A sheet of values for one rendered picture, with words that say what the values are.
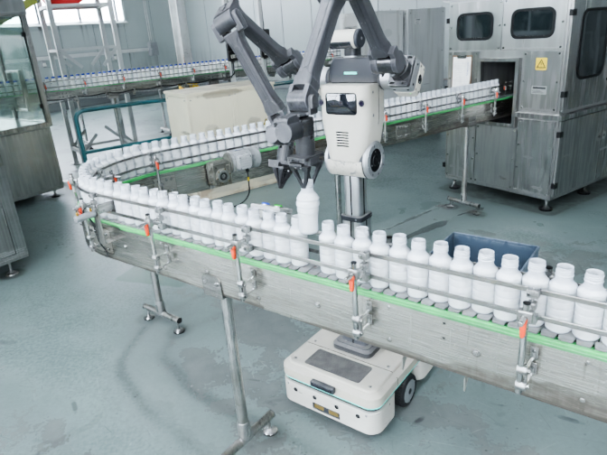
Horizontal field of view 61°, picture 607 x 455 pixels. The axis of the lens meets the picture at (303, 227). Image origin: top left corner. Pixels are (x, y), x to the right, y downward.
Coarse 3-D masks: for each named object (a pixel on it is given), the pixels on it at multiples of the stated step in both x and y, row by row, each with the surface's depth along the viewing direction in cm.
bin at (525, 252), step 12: (444, 240) 190; (456, 240) 197; (468, 240) 194; (480, 240) 191; (492, 240) 188; (504, 240) 186; (432, 252) 182; (504, 252) 187; (516, 252) 185; (528, 252) 182
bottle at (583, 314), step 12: (588, 276) 114; (600, 276) 112; (588, 288) 114; (600, 288) 113; (600, 300) 113; (576, 312) 117; (588, 312) 115; (600, 312) 114; (588, 324) 116; (600, 324) 116; (576, 336) 118; (588, 336) 117; (600, 336) 117
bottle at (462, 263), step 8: (456, 248) 132; (464, 248) 132; (456, 256) 130; (464, 256) 130; (456, 264) 131; (464, 264) 130; (472, 264) 132; (464, 272) 130; (472, 272) 132; (456, 280) 131; (464, 280) 131; (456, 288) 132; (464, 288) 132; (464, 296) 132; (456, 304) 134; (464, 304) 133
